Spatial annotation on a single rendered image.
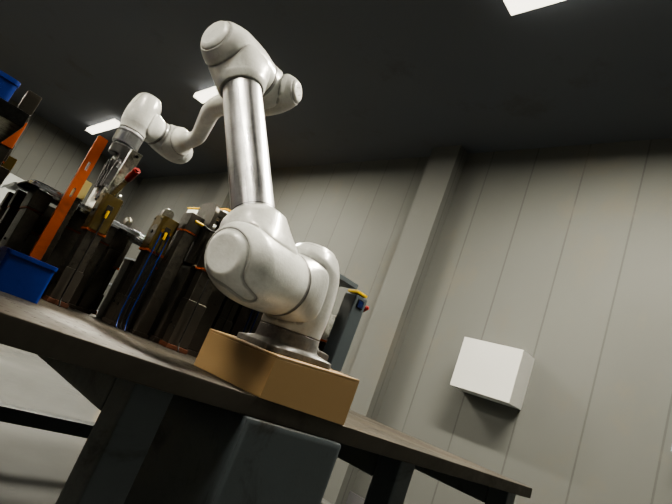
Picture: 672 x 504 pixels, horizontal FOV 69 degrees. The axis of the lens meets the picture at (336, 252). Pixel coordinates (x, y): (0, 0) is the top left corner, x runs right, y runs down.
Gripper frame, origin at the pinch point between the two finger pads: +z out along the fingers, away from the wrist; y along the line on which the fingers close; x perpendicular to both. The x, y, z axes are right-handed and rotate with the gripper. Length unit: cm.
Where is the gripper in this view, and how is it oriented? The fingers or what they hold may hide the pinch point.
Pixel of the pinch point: (95, 198)
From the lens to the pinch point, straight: 181.7
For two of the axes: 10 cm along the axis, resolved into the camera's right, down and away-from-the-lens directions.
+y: -6.7, -0.5, 7.4
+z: -3.5, 9.0, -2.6
